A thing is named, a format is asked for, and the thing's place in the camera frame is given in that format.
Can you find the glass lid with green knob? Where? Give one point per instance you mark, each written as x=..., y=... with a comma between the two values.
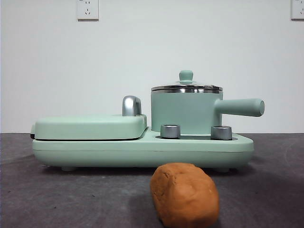
x=186, y=75

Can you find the brown potato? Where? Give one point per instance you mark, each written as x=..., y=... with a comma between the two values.
x=185, y=197

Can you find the mint green steamer pot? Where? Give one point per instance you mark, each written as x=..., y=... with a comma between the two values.
x=180, y=111

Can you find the silver control knob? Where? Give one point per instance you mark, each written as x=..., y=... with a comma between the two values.
x=170, y=131
x=221, y=133

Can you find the mint green breakfast machine base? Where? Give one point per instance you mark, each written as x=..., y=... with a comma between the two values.
x=142, y=154

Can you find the mint green hinged griddle cover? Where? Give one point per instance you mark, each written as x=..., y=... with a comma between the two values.
x=83, y=128

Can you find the white wall socket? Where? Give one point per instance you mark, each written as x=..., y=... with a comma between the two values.
x=87, y=10
x=298, y=9

